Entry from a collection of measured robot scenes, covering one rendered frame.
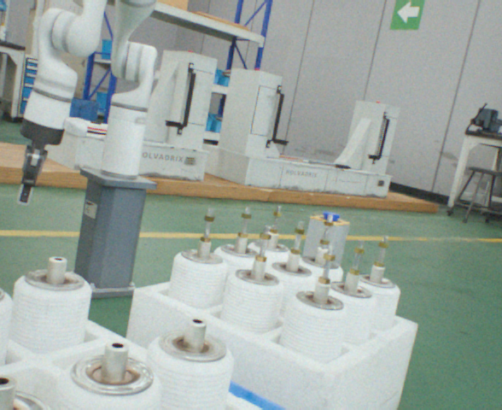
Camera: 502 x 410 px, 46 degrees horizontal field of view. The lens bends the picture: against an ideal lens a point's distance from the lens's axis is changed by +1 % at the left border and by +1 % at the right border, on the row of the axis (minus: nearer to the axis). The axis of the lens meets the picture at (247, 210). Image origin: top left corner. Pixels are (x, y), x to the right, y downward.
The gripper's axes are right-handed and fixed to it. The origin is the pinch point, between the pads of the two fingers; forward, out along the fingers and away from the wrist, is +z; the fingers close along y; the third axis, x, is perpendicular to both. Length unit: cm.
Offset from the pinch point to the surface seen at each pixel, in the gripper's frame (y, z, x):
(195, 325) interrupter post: 60, -7, 19
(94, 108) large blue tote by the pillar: -445, 28, 41
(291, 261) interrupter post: 24, -6, 46
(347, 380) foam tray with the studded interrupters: 48, 3, 49
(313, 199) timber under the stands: -241, 21, 182
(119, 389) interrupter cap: 70, -4, 11
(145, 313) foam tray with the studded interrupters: 23.6, 9.2, 23.5
